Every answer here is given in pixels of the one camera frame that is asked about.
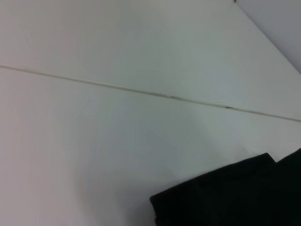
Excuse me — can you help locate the black shirt with FREE print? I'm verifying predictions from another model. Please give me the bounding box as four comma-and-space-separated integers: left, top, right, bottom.
149, 147, 301, 226

